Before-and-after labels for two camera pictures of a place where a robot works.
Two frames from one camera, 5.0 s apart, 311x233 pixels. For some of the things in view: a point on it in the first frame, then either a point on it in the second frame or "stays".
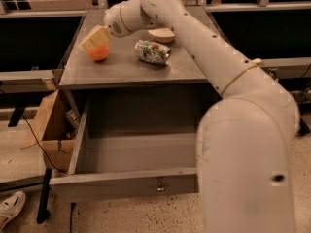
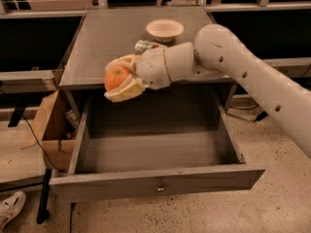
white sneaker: (10, 205) stays
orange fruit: (99, 53) to (113, 76)
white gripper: (113, 20) to (152, 67)
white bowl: (163, 35) stays
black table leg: (43, 212) stays
